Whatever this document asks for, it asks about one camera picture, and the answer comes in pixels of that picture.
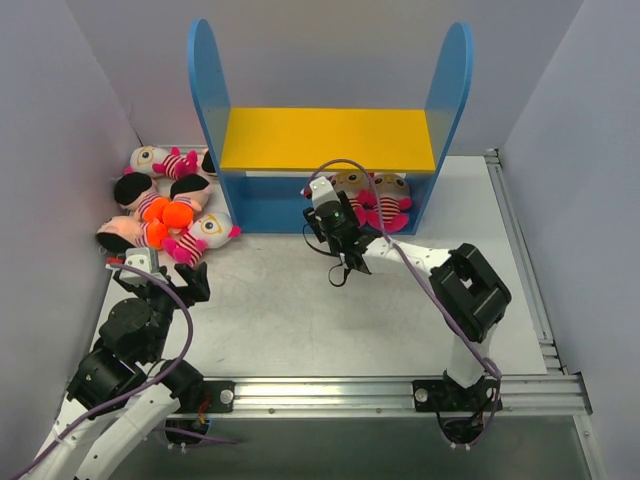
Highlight black-haired doll, centre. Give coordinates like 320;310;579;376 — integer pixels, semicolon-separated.
162;174;212;229

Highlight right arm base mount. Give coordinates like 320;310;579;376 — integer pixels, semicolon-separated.
412;378;498;413

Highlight pink plush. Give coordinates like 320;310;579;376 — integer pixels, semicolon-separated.
330;170;380;230

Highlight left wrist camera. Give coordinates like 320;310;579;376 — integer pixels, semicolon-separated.
106;247;166;279

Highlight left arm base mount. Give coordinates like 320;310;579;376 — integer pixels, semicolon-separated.
177;380;236;415

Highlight white plush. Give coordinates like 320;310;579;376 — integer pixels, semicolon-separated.
369;173;412;233
125;146;198;180
161;212;242;267

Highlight black-haired doll, upper left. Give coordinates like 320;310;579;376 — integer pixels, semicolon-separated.
113;172;170;222

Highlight black-haired doll, lower left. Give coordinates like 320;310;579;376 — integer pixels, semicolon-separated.
95;216;169;254

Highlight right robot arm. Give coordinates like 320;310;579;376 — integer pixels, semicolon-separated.
302;182;512;409

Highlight aluminium front rail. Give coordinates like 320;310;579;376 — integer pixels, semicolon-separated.
164;375;591;419

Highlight white plush, back corner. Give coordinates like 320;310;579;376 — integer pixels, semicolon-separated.
125;146;198;180

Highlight blue and yellow toy shelf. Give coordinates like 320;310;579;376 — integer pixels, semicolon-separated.
187;19;474;235

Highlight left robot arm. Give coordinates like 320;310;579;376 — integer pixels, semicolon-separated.
21;263;210;479

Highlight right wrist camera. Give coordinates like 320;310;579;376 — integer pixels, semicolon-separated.
301;176;338;208

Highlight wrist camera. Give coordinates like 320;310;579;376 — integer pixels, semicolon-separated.
301;176;338;208
106;247;166;279

